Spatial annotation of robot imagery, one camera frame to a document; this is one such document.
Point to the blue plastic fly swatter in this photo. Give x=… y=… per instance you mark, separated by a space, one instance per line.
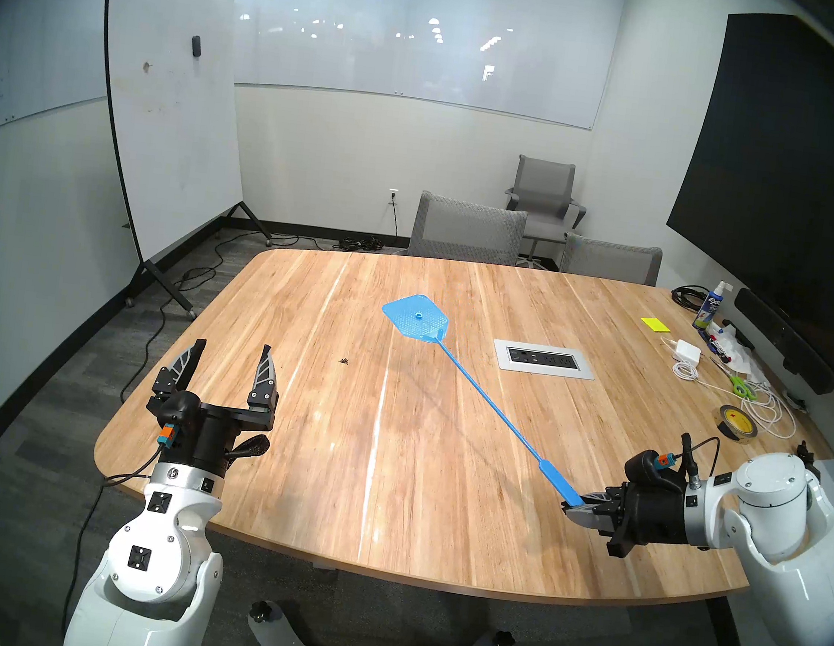
x=416 y=318

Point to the grey table power outlet box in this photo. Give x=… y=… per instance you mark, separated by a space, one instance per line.
x=544 y=358

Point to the white power adapter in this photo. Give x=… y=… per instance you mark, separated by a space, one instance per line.
x=688 y=352

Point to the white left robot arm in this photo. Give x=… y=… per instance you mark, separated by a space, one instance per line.
x=151 y=557

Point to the wall whiteboard with blue writing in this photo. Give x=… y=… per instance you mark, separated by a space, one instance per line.
x=35 y=65

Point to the black video sound bar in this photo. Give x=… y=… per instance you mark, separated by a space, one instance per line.
x=782 y=336

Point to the yellow sticky note pad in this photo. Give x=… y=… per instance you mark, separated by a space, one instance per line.
x=656 y=324

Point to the freestanding whiteboard with black stand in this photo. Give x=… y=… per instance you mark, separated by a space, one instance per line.
x=173 y=133

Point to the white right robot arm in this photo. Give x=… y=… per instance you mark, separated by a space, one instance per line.
x=802 y=549

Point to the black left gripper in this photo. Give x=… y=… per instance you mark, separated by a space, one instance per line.
x=205 y=440

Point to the whiteboard cleaner spray bottle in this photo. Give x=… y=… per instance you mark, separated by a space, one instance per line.
x=709 y=307

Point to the black yellow tape roll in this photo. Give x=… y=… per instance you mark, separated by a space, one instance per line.
x=737 y=435

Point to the wide glass wall whiteboard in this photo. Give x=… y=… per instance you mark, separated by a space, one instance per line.
x=432 y=58

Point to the black whiteboard eraser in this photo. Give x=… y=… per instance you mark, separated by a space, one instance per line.
x=196 y=46

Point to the grey armrest office chair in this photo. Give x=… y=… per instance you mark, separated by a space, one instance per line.
x=544 y=191

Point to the large black wall screen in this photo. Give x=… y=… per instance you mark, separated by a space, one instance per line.
x=807 y=183

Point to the crumpled white cloth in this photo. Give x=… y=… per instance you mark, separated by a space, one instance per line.
x=745 y=361

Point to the black oblong object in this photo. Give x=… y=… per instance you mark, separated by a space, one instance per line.
x=741 y=337

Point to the grey mesh office chair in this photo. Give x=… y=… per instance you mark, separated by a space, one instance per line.
x=467 y=231
x=611 y=261

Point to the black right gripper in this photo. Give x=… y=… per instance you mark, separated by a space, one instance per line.
x=654 y=510

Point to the pack of whiteboard markers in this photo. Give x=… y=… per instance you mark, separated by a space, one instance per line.
x=719 y=347

